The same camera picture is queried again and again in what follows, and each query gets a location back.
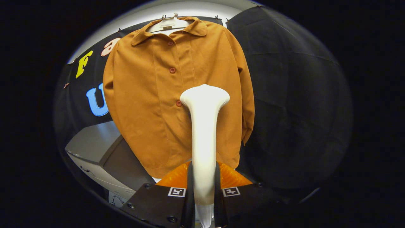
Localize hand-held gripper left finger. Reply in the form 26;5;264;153
120;161;195;228

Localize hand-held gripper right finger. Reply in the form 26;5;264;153
214;161;290;228

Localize white garment steamer head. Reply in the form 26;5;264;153
180;84;231;206

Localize orange button-up shirt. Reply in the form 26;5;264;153
103;16;255;179

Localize white clothes hanger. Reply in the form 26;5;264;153
146;13;192;35

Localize grey cabinet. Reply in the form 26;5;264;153
64;120;157;200

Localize row of black backdrop clips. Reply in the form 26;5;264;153
71;2;264;64

